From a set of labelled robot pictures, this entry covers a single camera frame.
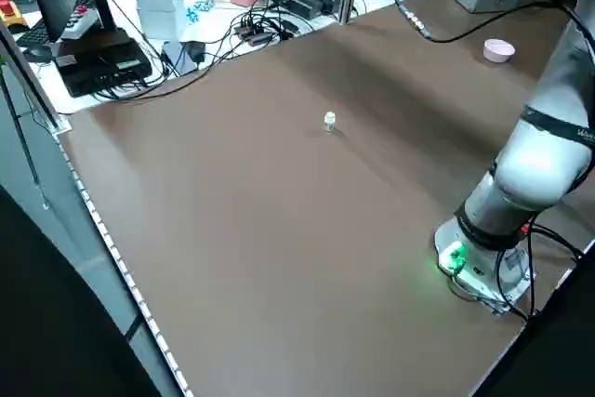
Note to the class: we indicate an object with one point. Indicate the white tablet stand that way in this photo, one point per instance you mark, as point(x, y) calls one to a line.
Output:
point(155, 6)

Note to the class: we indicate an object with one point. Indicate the grey flat pad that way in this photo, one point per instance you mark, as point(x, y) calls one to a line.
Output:
point(174, 60)

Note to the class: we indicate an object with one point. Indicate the black power adapter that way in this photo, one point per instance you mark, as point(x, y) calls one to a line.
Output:
point(195, 51)

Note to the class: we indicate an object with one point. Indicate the black keyboard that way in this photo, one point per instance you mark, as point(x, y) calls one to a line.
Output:
point(32, 35)

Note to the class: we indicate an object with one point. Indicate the grey white remote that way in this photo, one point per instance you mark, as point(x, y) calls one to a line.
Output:
point(79, 22)

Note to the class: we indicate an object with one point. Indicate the black usb hub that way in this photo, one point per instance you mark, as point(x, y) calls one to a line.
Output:
point(255, 34)

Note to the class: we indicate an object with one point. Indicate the pink bowl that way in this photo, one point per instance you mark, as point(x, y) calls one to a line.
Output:
point(498, 50)

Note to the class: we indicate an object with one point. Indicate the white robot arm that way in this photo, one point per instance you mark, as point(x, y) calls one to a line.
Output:
point(534, 169)

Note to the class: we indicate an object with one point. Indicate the blue patterned white sachets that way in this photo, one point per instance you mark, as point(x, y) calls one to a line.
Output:
point(200, 9)

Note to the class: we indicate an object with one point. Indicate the black computer mouse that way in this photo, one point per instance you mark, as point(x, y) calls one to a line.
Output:
point(38, 53)

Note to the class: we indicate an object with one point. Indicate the yellow toy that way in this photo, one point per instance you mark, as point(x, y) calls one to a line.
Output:
point(11, 16)

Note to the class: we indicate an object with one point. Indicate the black equipment box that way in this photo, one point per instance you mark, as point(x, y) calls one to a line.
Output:
point(107, 67)

